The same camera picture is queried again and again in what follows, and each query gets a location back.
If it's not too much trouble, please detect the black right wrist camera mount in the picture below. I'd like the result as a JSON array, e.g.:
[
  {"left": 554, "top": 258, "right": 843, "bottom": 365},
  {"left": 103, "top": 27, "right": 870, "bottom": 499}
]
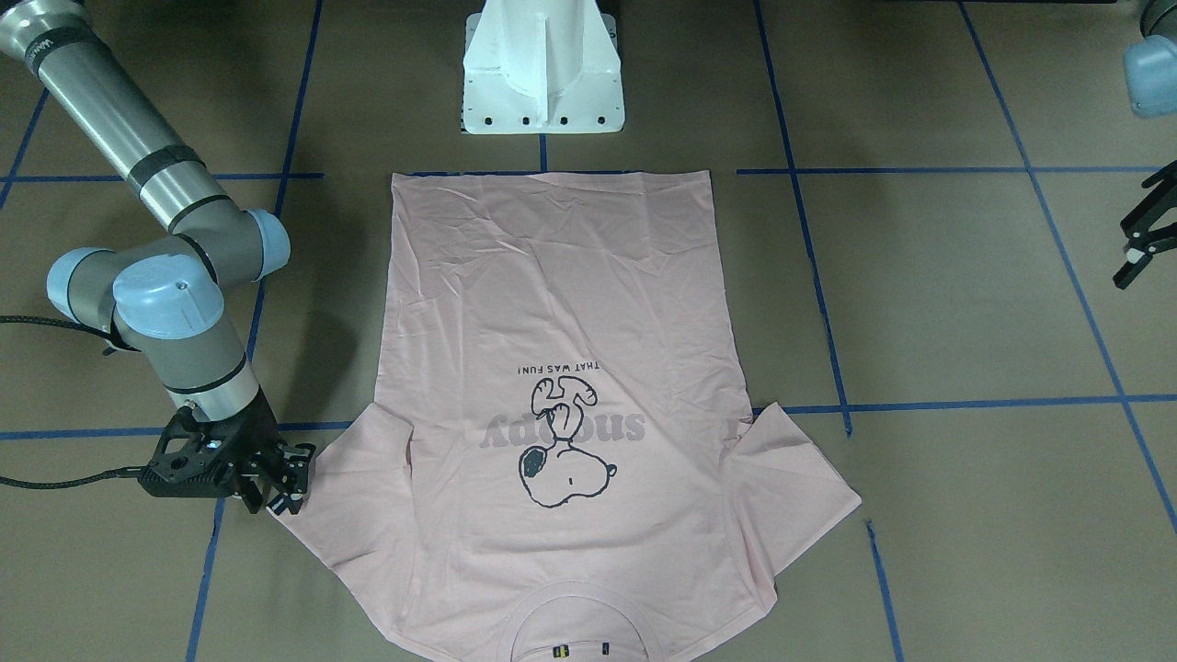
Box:
[{"left": 137, "top": 404, "right": 238, "bottom": 498}]

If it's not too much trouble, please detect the pink Snoopy t-shirt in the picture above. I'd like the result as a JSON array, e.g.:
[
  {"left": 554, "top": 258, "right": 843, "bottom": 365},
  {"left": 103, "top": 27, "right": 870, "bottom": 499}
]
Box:
[{"left": 281, "top": 172, "right": 862, "bottom": 661}]

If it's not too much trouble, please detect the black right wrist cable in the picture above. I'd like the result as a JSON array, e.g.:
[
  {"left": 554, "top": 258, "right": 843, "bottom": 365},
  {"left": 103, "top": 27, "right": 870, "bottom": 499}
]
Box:
[{"left": 0, "top": 315, "right": 148, "bottom": 490}]

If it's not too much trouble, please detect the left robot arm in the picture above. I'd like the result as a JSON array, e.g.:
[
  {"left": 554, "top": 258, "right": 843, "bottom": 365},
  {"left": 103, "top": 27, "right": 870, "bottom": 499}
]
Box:
[{"left": 1113, "top": 1, "right": 1176, "bottom": 290}]

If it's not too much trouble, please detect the brown table mat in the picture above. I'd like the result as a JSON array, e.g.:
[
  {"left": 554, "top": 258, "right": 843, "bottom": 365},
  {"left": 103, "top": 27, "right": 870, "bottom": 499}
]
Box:
[{"left": 1, "top": 1, "right": 1176, "bottom": 661}]

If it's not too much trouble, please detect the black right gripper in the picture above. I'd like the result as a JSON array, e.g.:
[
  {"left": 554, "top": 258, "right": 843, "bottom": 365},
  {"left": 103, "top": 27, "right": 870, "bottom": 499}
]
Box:
[{"left": 211, "top": 393, "right": 315, "bottom": 515}]

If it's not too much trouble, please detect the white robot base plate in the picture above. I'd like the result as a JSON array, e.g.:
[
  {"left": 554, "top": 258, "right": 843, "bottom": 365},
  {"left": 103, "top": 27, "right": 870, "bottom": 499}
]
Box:
[{"left": 460, "top": 1, "right": 626, "bottom": 135}]

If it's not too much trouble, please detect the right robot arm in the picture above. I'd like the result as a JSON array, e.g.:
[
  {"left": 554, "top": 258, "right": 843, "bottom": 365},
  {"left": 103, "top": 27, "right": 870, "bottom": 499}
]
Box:
[{"left": 4, "top": 1, "right": 315, "bottom": 515}]

